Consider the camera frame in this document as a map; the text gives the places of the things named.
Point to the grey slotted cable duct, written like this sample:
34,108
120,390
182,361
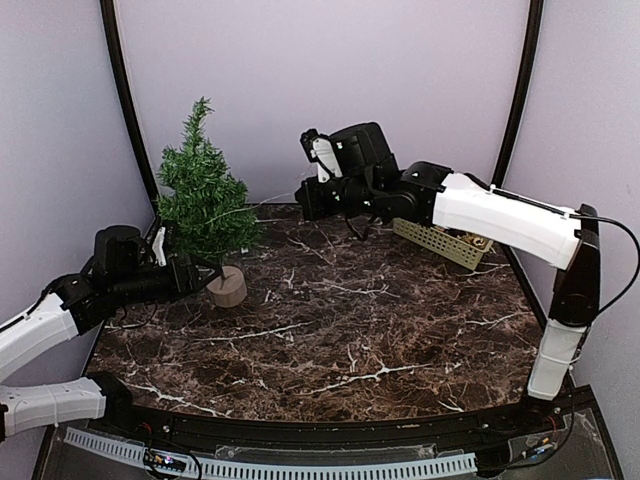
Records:
255,463

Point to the right black frame post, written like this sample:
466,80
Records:
523,79

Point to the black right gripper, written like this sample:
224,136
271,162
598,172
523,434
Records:
313,206

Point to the black front rail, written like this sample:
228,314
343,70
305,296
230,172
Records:
481,429

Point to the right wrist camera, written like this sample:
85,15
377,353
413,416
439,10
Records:
319,150

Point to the black frame post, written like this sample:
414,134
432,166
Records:
120,76
523,79

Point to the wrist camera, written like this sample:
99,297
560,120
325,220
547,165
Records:
319,150
161,238

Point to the small green christmas tree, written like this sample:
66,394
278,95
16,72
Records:
206,202

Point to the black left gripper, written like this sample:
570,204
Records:
191,285

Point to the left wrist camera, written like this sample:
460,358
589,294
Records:
161,238

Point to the left black frame post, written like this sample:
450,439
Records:
120,76

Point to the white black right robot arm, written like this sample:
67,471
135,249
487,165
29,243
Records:
357,174

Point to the beige plastic basket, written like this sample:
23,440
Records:
444,242

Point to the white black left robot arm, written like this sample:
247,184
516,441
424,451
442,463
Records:
126,268

